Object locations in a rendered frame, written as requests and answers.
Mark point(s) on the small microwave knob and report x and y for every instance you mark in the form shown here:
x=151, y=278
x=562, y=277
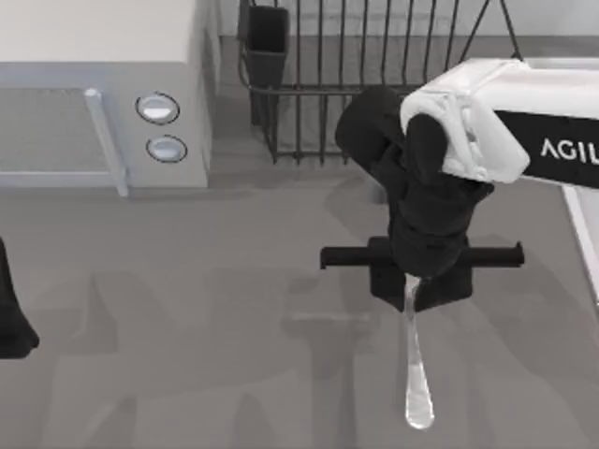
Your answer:
x=166, y=149

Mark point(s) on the large microwave knob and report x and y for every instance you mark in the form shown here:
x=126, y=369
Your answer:
x=157, y=108

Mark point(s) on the microwave oven door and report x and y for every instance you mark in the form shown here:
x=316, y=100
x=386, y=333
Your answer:
x=47, y=131

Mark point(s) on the black utensil holder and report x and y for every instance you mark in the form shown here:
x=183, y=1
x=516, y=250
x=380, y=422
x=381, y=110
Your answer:
x=266, y=51

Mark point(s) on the silver spoon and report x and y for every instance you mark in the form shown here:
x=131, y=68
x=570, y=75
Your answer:
x=418, y=383

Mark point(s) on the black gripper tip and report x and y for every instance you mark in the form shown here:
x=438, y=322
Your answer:
x=11, y=318

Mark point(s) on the pale microwave oven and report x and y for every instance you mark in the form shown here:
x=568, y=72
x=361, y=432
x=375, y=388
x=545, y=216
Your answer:
x=196, y=117

